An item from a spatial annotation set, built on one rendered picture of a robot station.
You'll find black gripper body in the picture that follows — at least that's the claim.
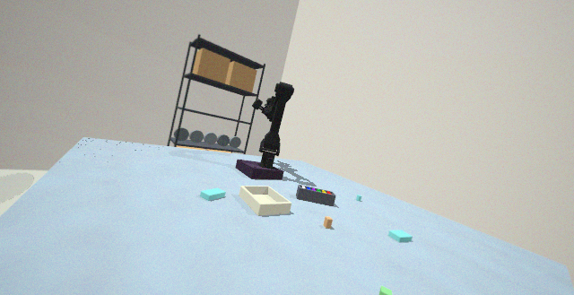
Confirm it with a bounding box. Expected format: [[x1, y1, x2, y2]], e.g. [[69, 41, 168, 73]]
[[252, 99, 268, 114]]

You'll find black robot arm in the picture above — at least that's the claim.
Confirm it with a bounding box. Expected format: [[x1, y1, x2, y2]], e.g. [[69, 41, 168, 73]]
[[257, 82, 294, 169]]

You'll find small turquoise block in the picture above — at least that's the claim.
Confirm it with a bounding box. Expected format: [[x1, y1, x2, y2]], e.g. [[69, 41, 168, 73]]
[[200, 188, 226, 201]]

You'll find turquoise rectangular block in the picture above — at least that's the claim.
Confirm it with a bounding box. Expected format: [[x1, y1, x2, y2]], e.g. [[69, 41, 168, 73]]
[[388, 230, 413, 243]]

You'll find small orange block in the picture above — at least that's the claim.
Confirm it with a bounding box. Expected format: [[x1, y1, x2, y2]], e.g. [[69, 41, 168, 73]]
[[323, 216, 333, 229]]

